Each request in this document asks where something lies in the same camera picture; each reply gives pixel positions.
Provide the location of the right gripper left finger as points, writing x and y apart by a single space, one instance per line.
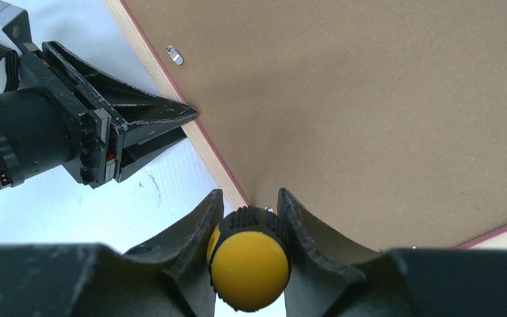
165 275

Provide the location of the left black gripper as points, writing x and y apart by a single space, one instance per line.
56 109

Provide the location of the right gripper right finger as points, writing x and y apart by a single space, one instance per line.
333 275

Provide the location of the yellow black screwdriver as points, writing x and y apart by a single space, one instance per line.
249 258

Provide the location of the pink picture frame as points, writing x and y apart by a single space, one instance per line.
386 119

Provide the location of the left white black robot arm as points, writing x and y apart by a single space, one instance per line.
58 110

